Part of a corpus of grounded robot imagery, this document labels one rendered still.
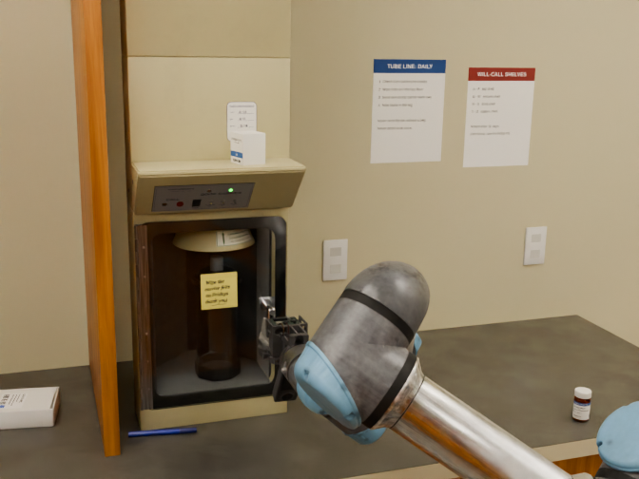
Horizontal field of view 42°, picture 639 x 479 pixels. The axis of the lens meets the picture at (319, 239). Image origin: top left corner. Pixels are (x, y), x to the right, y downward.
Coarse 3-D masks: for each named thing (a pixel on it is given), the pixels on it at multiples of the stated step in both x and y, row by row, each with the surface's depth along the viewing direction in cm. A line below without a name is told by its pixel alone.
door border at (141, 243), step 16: (144, 240) 163; (144, 256) 164; (144, 272) 165; (144, 288) 166; (144, 304) 166; (144, 320) 167; (144, 336) 168; (144, 352) 169; (144, 368) 170; (144, 384) 170; (144, 400) 171
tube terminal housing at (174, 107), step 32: (128, 64) 156; (160, 64) 158; (192, 64) 160; (224, 64) 162; (256, 64) 164; (288, 64) 166; (128, 96) 157; (160, 96) 159; (192, 96) 161; (224, 96) 163; (256, 96) 165; (288, 96) 167; (128, 128) 160; (160, 128) 160; (192, 128) 162; (224, 128) 165; (288, 128) 169; (128, 160) 164; (160, 160) 162; (192, 160) 164; (128, 192) 168; (128, 224) 172; (288, 224) 174; (160, 416) 174; (192, 416) 177; (224, 416) 179
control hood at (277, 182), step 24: (144, 168) 153; (168, 168) 153; (192, 168) 154; (216, 168) 154; (240, 168) 156; (264, 168) 157; (288, 168) 159; (144, 192) 154; (264, 192) 163; (288, 192) 165
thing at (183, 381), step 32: (160, 224) 164; (192, 224) 166; (224, 224) 168; (256, 224) 170; (160, 256) 165; (192, 256) 167; (224, 256) 170; (256, 256) 172; (160, 288) 167; (192, 288) 169; (256, 288) 173; (160, 320) 168; (192, 320) 171; (224, 320) 173; (256, 320) 175; (160, 352) 170; (192, 352) 172; (224, 352) 174; (256, 352) 177; (160, 384) 172; (192, 384) 174; (224, 384) 176; (256, 384) 178
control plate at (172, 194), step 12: (156, 192) 155; (168, 192) 156; (180, 192) 157; (192, 192) 158; (204, 192) 159; (216, 192) 159; (228, 192) 160; (240, 192) 161; (156, 204) 159; (168, 204) 160; (204, 204) 162; (216, 204) 163; (228, 204) 164; (240, 204) 165
